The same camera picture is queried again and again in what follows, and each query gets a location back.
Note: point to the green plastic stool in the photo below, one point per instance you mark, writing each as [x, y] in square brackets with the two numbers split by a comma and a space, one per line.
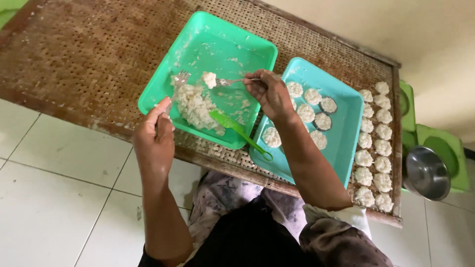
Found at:
[408, 107]
[452, 148]

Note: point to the person's right fingers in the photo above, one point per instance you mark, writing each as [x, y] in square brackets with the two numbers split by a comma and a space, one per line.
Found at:
[256, 83]

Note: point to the double row of rice patties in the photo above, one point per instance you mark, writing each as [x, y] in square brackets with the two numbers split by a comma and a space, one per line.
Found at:
[382, 148]

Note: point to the patterned grey garment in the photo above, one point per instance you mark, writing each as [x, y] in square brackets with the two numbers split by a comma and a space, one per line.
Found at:
[334, 241]

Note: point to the turquoise plastic tray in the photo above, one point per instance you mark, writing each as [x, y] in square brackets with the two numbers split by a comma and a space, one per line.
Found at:
[347, 126]

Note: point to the person's right hand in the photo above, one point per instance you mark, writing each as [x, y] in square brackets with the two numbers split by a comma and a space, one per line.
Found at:
[272, 96]

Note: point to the green plastic tray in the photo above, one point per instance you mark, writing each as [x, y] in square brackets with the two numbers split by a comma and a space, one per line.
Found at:
[219, 44]

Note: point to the green plastic rice paddle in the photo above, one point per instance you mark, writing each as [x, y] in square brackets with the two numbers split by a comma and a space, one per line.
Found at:
[232, 125]

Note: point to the person's left hand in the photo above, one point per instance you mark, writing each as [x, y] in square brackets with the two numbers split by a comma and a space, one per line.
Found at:
[154, 142]

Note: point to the light green plastic item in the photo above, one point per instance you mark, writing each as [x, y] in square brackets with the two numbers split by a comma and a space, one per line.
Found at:
[9, 9]

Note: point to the large woven bamboo tray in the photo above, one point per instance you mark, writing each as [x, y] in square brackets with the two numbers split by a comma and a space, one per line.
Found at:
[81, 55]

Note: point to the heap of sticky white rice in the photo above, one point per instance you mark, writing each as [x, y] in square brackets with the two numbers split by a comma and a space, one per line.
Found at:
[193, 107]

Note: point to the stainless steel bowl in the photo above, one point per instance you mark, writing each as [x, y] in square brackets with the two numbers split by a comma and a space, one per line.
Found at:
[426, 174]

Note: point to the metal fork carrying rice lump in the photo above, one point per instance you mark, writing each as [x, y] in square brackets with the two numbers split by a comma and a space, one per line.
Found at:
[230, 81]

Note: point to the lump of sticky rice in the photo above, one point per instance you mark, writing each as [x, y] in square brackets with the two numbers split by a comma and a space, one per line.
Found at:
[209, 79]

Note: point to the metal fork with bare tines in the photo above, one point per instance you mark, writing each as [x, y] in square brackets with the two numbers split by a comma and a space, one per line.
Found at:
[181, 78]

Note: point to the cluster of round rice patties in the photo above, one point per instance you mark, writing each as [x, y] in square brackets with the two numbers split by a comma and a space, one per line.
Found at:
[306, 113]

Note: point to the black garment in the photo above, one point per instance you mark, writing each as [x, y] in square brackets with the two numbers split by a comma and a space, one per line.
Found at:
[248, 237]

